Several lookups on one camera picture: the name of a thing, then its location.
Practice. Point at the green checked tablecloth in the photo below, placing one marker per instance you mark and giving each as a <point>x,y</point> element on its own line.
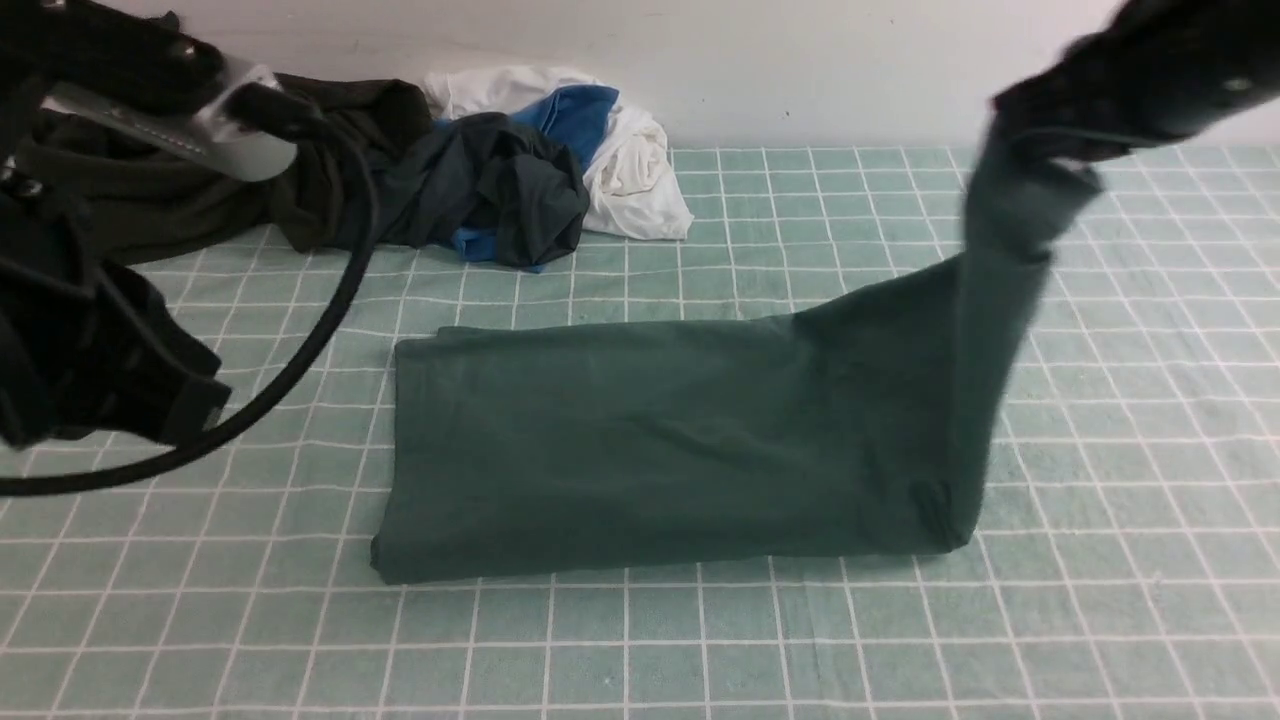
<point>1125,567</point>

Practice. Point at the dark grey crumpled garment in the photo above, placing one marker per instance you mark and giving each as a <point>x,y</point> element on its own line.
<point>426,192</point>

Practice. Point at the blue crumpled garment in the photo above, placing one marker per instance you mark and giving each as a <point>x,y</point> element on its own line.
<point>575,120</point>

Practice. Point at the green long-sleeve top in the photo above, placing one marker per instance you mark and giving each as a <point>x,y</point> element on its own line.
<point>859,427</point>

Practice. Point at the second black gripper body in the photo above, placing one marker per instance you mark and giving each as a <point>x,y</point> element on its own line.
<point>1160,73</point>

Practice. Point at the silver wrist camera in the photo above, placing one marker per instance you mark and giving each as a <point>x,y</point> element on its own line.
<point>211,136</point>

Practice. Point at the white crumpled garment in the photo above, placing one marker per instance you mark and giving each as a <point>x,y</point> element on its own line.
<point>633,188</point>

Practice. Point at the black silver Piper robot arm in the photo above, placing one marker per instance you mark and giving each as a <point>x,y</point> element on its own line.
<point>160,70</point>

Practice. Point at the dark olive crumpled garment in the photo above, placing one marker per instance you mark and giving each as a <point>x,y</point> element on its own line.
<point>147,204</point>

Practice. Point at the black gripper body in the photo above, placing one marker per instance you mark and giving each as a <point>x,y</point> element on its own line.
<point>87,345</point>

